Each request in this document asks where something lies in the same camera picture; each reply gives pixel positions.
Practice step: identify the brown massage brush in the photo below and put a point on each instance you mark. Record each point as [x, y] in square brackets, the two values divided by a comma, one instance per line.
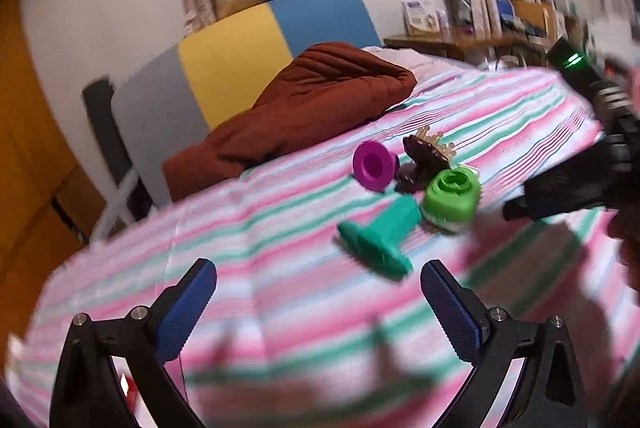
[428, 157]

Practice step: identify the grey yellow blue headboard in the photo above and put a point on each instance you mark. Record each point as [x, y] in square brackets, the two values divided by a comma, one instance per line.
[176, 99]

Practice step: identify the wooden side shelf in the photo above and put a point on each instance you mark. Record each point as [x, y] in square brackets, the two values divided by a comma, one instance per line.
[528, 31]

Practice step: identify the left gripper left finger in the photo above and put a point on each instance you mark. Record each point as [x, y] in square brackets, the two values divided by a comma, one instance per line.
[86, 390]

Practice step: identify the rust brown quilted jacket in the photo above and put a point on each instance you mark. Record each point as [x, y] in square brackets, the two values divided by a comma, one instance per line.
[327, 90]

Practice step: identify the teal green ribbed cup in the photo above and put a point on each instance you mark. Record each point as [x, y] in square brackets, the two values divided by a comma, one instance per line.
[377, 244]

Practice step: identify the person right hand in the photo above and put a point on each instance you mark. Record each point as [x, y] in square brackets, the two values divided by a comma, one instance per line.
[624, 226]

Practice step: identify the purple button-top toy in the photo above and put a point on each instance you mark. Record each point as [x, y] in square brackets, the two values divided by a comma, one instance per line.
[374, 166]

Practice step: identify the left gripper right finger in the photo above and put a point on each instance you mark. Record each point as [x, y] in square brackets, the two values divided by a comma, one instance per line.
[549, 390]

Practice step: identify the striped pink green blanket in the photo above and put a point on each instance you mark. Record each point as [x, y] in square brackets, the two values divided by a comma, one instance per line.
[300, 335]

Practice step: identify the pink quilted pillow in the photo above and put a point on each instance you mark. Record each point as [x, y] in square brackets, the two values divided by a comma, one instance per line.
[423, 67]

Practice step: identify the black rolled mat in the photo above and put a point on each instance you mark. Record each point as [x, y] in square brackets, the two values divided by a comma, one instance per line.
[97, 98]

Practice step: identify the lime green round toy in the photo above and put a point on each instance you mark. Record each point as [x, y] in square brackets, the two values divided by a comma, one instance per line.
[450, 200]

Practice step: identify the red shiny capsule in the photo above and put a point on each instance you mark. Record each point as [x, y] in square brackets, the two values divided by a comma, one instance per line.
[130, 391]

